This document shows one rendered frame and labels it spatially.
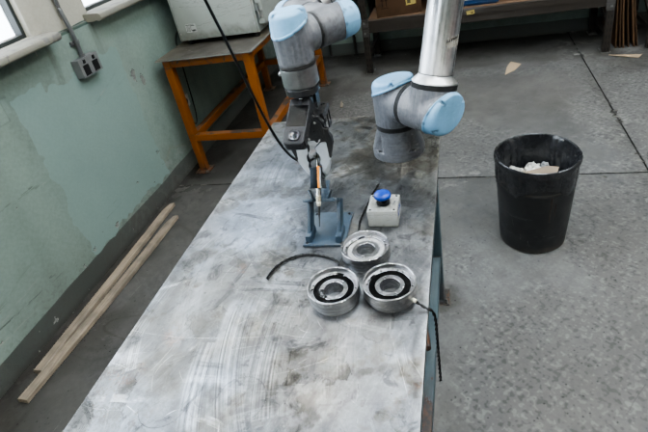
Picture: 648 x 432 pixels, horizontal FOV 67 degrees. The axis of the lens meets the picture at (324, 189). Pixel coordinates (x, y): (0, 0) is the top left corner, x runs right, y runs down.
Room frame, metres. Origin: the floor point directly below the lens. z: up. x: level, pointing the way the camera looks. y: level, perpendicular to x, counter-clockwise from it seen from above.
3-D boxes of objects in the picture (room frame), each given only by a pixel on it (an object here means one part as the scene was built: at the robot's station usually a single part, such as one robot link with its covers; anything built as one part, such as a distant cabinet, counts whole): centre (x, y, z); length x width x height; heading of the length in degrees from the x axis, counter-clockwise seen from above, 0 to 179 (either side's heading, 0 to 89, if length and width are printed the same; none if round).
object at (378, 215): (0.97, -0.13, 0.82); 0.08 x 0.07 x 0.05; 161
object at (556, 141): (1.69, -0.88, 0.21); 0.34 x 0.34 x 0.43
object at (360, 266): (0.83, -0.06, 0.82); 0.10 x 0.10 x 0.04
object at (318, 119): (0.99, 0.00, 1.10); 0.09 x 0.08 x 0.12; 162
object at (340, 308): (0.73, 0.02, 0.82); 0.10 x 0.10 x 0.04
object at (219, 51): (3.57, 0.28, 0.39); 1.50 x 0.62 x 0.78; 161
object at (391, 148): (1.28, -0.24, 0.85); 0.15 x 0.15 x 0.10
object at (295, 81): (0.98, 0.00, 1.18); 0.08 x 0.08 x 0.05
